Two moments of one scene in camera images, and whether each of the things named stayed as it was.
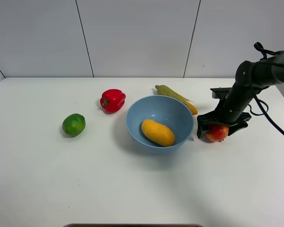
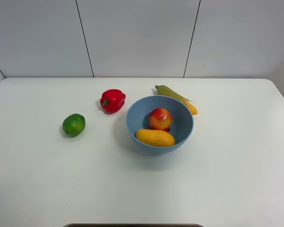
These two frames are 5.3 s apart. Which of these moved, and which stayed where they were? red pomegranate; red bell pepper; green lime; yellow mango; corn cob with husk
Moved: yellow mango; red pomegranate
Stayed: red bell pepper; green lime; corn cob with husk
